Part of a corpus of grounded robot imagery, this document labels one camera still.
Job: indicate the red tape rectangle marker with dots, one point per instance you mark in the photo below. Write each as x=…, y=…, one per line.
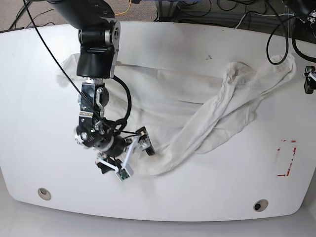
x=285, y=157

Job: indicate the white t-shirt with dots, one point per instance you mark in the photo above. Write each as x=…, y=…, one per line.
x=188, y=113

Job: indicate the left table cable grommet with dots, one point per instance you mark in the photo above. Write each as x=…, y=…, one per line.
x=44, y=194

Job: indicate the right table cable grommet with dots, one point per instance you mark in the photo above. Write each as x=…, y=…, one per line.
x=260, y=205

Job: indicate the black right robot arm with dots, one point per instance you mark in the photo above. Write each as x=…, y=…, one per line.
x=99, y=34

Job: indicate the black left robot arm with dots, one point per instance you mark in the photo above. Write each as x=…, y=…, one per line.
x=305, y=11

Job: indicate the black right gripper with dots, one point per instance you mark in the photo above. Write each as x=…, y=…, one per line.
x=110, y=146

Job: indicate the table cable grommet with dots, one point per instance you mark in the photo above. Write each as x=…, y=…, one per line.
x=44, y=194
x=260, y=205

